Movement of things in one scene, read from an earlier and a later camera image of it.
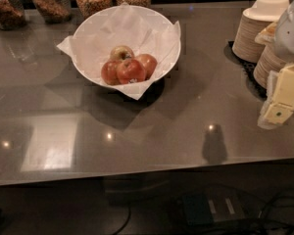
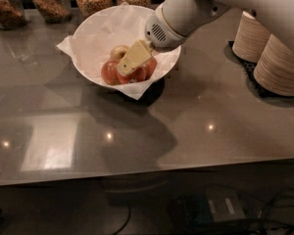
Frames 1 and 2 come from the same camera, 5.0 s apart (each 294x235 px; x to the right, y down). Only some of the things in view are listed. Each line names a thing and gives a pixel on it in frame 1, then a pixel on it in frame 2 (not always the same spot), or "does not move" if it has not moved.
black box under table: (214, 206) does not move
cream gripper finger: (285, 91) -> (160, 34)
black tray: (248, 69) does not move
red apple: (130, 70) does not move
